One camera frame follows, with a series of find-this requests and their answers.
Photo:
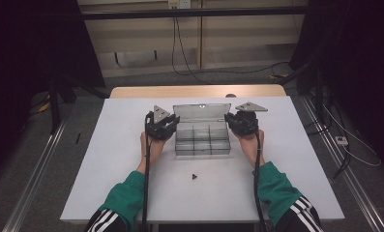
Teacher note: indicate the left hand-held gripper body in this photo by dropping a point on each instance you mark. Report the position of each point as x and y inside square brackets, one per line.
[159, 127]

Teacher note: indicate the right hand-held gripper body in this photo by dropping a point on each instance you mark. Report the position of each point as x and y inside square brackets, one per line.
[246, 124]

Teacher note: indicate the clear plastic compartment box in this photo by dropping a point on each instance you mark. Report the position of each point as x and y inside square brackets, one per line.
[202, 135]

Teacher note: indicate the person's right hand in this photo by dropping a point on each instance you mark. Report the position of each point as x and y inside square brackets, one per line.
[251, 142]

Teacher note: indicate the person's left hand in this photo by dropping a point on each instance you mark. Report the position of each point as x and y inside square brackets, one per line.
[155, 147]

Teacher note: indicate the dark table grommet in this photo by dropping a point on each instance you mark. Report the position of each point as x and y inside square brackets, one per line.
[230, 95]

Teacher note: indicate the wooden table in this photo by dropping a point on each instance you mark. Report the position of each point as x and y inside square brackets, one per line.
[180, 91]

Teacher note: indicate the black metal stand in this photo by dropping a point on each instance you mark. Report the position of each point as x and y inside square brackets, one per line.
[318, 93]

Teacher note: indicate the small black floor strip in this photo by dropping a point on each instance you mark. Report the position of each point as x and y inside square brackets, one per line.
[78, 138]

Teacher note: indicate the white power strip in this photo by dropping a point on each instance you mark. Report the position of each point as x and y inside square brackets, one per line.
[341, 140]

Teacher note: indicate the black horizontal bar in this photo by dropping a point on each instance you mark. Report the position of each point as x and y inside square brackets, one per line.
[212, 12]

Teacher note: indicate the black tripod stand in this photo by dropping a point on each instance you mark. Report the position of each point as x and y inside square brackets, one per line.
[54, 103]

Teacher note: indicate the black curtain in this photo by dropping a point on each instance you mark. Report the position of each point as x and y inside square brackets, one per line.
[363, 64]
[25, 64]

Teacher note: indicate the black wall hook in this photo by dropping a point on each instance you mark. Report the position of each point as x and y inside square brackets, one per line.
[116, 58]
[155, 54]

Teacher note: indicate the aluminium floor rail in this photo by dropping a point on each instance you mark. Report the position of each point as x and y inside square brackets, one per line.
[341, 167]
[35, 177]

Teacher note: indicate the white wall socket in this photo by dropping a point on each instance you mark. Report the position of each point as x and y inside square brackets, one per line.
[179, 3]

